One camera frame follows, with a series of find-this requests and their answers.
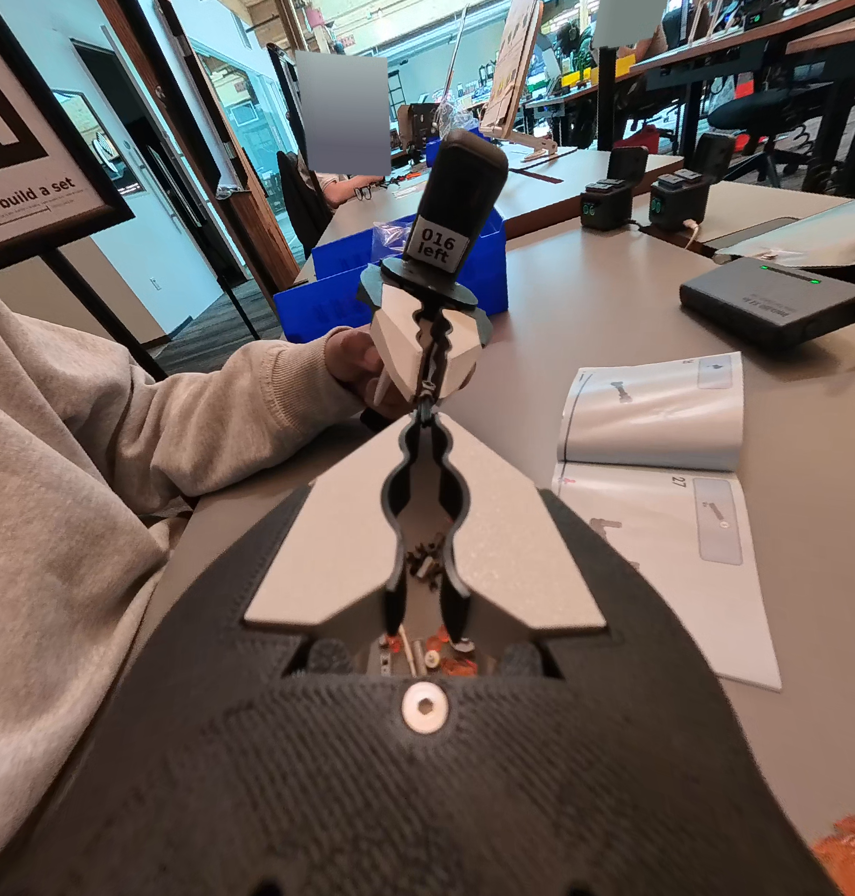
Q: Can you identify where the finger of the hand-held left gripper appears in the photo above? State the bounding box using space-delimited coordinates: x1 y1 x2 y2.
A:
427 307 482 406
369 286 435 408

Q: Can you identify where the black framed sign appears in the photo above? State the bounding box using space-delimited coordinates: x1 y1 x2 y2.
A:
0 0 137 279

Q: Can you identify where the black office chair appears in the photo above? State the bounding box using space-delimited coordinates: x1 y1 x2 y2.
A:
708 84 832 194
275 149 335 261

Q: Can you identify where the transparent orange lego flame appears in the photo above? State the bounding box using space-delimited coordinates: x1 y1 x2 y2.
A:
811 814 855 896

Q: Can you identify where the dark grey device box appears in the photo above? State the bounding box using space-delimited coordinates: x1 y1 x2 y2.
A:
680 256 855 352

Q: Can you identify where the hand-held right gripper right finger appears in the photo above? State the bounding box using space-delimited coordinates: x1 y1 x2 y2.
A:
433 412 608 662

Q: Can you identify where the person's left forearm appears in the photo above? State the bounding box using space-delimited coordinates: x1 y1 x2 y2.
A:
137 335 365 515

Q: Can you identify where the blue storage bin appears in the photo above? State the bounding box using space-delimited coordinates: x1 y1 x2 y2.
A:
272 275 383 345
312 205 509 317

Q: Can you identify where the lego instruction booklet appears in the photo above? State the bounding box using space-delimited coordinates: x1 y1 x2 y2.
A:
551 351 783 692

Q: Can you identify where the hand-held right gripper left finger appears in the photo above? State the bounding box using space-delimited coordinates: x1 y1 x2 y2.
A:
243 412 421 662

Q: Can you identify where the black easel stand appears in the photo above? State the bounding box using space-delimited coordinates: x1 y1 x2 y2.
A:
39 246 171 385

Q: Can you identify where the clear plastic bag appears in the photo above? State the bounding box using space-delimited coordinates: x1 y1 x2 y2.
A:
370 219 420 259

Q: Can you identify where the wooden stand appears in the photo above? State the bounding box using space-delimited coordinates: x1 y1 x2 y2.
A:
478 0 563 163

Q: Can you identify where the black charging case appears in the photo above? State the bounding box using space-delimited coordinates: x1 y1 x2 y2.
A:
648 131 738 232
579 145 650 232

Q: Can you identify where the person's left hand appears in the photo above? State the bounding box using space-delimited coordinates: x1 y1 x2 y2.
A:
324 325 428 424

